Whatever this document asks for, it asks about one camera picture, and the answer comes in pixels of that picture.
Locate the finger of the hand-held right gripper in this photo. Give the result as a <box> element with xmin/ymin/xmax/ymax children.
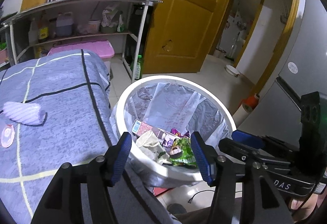
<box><xmin>231</xmin><ymin>130</ymin><xmax>301</xmax><ymax>156</ymax></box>
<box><xmin>218</xmin><ymin>138</ymin><xmax>292</xmax><ymax>171</ymax></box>

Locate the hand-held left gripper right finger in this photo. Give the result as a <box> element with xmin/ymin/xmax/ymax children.
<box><xmin>190</xmin><ymin>131</ymin><xmax>294</xmax><ymax>224</ymax></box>

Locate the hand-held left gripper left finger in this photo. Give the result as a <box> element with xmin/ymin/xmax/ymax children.
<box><xmin>31</xmin><ymin>132</ymin><xmax>132</xmax><ymax>224</ymax></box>

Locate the green snack packet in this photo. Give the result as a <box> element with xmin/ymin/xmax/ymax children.
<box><xmin>169</xmin><ymin>137</ymin><xmax>198</xmax><ymax>168</ymax></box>

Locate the maroon foil snack wrapper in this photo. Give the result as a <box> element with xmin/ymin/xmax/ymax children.
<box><xmin>170</xmin><ymin>128</ymin><xmax>191</xmax><ymax>139</ymax></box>

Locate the brown milk carton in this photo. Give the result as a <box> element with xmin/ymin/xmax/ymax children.
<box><xmin>132</xmin><ymin>119</ymin><xmax>180</xmax><ymax>149</ymax></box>

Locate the clear bin liner bag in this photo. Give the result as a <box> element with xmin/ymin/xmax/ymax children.
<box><xmin>110</xmin><ymin>82</ymin><xmax>233</xmax><ymax>187</ymax></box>

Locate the white trash bin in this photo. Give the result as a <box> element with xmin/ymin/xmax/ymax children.
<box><xmin>116</xmin><ymin>74</ymin><xmax>237</xmax><ymax>187</ymax></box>

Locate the person's right hand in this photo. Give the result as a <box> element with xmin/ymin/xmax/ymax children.
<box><xmin>289</xmin><ymin>193</ymin><xmax>327</xmax><ymax>224</ymax></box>

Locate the orange and white container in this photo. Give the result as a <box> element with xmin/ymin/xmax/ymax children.
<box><xmin>239</xmin><ymin>93</ymin><xmax>260</xmax><ymax>113</ymax></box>

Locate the red floor mat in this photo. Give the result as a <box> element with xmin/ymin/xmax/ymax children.
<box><xmin>153</xmin><ymin>186</ymin><xmax>175</xmax><ymax>197</ymax></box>

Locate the blue checked blanket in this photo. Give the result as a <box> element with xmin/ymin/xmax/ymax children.
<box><xmin>0</xmin><ymin>49</ymin><xmax>179</xmax><ymax>224</ymax></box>

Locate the white bowl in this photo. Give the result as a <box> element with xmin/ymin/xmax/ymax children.
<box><xmin>225</xmin><ymin>65</ymin><xmax>241</xmax><ymax>77</ymax></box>

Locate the green plastic bottle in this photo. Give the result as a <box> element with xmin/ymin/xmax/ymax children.
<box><xmin>134</xmin><ymin>55</ymin><xmax>144</xmax><ymax>80</ymax></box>

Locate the grey fridge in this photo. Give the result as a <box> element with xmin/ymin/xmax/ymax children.
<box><xmin>236</xmin><ymin>0</ymin><xmax>327</xmax><ymax>148</ymax></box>

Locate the ribbed white foam sleeve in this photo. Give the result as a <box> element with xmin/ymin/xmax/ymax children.
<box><xmin>2</xmin><ymin>101</ymin><xmax>48</xmax><ymax>126</ymax></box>

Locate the white appliance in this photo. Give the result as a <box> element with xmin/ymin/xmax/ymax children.
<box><xmin>220</xmin><ymin>10</ymin><xmax>252</xmax><ymax>54</ymax></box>

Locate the pink lidded storage box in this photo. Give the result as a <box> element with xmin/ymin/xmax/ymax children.
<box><xmin>48</xmin><ymin>39</ymin><xmax>115</xmax><ymax>73</ymax></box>

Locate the white round plastic lid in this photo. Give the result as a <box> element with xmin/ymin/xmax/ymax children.
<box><xmin>0</xmin><ymin>124</ymin><xmax>15</xmax><ymax>148</ymax></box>

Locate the tall black container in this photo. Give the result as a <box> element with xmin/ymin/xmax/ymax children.
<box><xmin>126</xmin><ymin>4</ymin><xmax>155</xmax><ymax>63</ymax></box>

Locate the pink plastic bucket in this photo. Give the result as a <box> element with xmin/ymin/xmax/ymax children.
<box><xmin>87</xmin><ymin>19</ymin><xmax>101</xmax><ymax>34</ymax></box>

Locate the yellow wooden door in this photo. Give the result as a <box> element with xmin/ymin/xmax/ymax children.
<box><xmin>142</xmin><ymin>0</ymin><xmax>241</xmax><ymax>75</ymax></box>

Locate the crumpled plastic bag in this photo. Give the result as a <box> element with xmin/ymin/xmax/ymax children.
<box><xmin>101</xmin><ymin>5</ymin><xmax>123</xmax><ymax>34</ymax></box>

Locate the purple plastic jug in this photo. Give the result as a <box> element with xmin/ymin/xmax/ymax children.
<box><xmin>55</xmin><ymin>12</ymin><xmax>74</xmax><ymax>37</ymax></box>

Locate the brown sauce bottle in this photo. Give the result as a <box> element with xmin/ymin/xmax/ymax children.
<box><xmin>38</xmin><ymin>13</ymin><xmax>49</xmax><ymax>43</ymax></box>

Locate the white plastic bottle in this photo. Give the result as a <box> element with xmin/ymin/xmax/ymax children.
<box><xmin>28</xmin><ymin>18</ymin><xmax>39</xmax><ymax>44</ymax></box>

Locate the white metal shelf rack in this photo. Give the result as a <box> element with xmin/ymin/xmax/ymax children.
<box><xmin>1</xmin><ymin>0</ymin><xmax>164</xmax><ymax>81</ymax></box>

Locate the black cable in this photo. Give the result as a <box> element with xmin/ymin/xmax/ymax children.
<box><xmin>188</xmin><ymin>189</ymin><xmax>242</xmax><ymax>204</ymax></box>

